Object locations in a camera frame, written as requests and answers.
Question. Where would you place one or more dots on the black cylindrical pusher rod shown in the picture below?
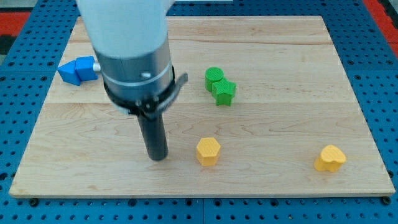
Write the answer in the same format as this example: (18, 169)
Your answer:
(153, 133)

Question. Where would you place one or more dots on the yellow hexagon block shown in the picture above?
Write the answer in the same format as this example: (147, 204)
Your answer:
(208, 151)

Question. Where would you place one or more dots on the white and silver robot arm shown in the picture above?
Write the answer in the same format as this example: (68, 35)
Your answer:
(130, 40)

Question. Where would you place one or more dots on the yellow heart block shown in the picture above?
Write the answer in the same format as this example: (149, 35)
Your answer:
(330, 159)

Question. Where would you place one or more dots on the black clamp band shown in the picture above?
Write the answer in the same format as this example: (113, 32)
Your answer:
(152, 106)

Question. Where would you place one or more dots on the green star block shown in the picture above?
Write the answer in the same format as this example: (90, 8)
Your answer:
(223, 92)

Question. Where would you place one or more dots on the green cylinder block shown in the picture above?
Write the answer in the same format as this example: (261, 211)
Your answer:
(212, 75)

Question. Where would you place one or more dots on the blue cube block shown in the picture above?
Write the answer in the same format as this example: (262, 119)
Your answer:
(84, 67)

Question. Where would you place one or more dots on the blue triangle block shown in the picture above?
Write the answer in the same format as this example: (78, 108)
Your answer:
(69, 74)

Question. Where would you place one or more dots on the wooden board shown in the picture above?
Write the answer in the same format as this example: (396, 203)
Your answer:
(292, 99)

